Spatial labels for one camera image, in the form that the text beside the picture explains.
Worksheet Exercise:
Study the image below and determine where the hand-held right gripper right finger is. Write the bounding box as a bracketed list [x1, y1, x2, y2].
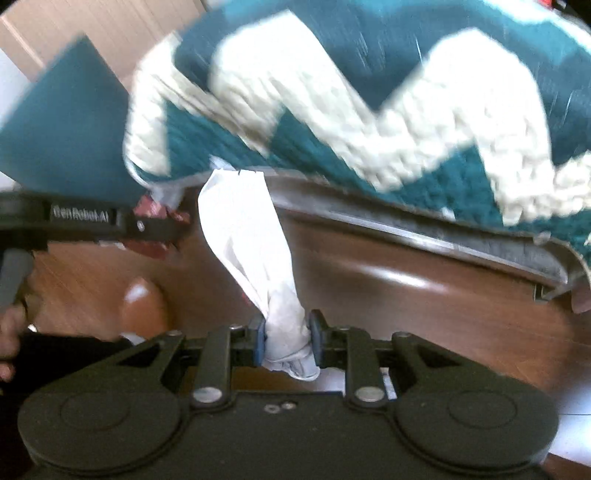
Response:
[307, 308, 463, 409]

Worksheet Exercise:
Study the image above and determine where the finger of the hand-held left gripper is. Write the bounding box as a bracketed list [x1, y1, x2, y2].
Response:
[121, 209, 192, 250]

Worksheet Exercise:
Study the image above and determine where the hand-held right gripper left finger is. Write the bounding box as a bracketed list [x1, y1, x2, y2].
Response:
[115, 318, 269, 409]

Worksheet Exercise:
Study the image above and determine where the white tissue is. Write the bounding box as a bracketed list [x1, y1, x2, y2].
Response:
[198, 168, 320, 381]

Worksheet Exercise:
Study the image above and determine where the person's left hand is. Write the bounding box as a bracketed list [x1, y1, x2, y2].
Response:
[0, 298, 33, 381]

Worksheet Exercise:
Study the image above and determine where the teal flat board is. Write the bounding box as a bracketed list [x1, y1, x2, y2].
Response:
[0, 36, 148, 200]

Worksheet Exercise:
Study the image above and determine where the beige wooden door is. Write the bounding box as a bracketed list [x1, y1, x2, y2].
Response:
[0, 0, 213, 88]

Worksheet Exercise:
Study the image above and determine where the teal and cream knitted blanket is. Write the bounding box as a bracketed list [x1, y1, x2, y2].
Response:
[122, 0, 591, 273]

